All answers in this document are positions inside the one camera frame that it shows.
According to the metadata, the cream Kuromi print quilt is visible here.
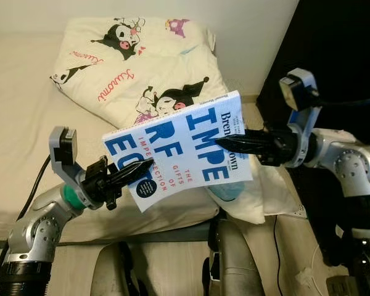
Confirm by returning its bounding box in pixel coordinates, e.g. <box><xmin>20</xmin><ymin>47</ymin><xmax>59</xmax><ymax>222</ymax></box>
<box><xmin>49</xmin><ymin>17</ymin><xmax>306</xmax><ymax>226</ymax></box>

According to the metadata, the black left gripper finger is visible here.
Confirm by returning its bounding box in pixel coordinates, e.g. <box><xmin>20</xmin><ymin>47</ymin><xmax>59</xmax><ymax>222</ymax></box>
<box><xmin>114</xmin><ymin>159</ymin><xmax>155</xmax><ymax>183</ymax></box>
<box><xmin>117</xmin><ymin>169</ymin><xmax>150</xmax><ymax>192</ymax></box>

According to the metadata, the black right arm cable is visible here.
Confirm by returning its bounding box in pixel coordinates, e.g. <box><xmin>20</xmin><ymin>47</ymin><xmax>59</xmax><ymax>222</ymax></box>
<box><xmin>314</xmin><ymin>94</ymin><xmax>370</xmax><ymax>110</ymax></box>

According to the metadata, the black cabinet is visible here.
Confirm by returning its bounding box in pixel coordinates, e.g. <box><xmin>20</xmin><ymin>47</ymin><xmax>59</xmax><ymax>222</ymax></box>
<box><xmin>256</xmin><ymin>0</ymin><xmax>370</xmax><ymax>272</ymax></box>

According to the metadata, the white blue paperback book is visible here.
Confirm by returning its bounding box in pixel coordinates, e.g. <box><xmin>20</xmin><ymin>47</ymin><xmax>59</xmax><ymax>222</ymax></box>
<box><xmin>102</xmin><ymin>91</ymin><xmax>253</xmax><ymax>213</ymax></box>

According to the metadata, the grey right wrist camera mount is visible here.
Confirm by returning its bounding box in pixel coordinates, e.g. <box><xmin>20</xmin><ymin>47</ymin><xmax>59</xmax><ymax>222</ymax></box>
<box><xmin>279</xmin><ymin>69</ymin><xmax>323</xmax><ymax>168</ymax></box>

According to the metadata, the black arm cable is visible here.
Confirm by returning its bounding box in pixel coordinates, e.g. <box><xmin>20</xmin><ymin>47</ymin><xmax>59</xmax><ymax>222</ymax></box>
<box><xmin>0</xmin><ymin>154</ymin><xmax>53</xmax><ymax>296</ymax></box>
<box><xmin>314</xmin><ymin>94</ymin><xmax>370</xmax><ymax>110</ymax></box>

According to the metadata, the white power strip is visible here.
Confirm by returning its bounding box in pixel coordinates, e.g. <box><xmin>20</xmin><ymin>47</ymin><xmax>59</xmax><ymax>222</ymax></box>
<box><xmin>289</xmin><ymin>205</ymin><xmax>310</xmax><ymax>218</ymax></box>

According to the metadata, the silver robot left leg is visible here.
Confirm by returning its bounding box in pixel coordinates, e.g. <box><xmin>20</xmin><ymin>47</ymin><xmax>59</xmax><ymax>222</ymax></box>
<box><xmin>89</xmin><ymin>240</ymin><xmax>142</xmax><ymax>296</ymax></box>

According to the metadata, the thin black floor cable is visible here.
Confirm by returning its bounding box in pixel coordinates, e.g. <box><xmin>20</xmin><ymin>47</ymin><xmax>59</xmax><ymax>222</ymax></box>
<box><xmin>271</xmin><ymin>215</ymin><xmax>283</xmax><ymax>296</ymax></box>

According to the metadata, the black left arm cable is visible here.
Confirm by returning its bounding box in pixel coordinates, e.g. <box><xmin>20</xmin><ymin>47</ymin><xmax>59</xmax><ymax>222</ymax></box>
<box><xmin>0</xmin><ymin>154</ymin><xmax>53</xmax><ymax>296</ymax></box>

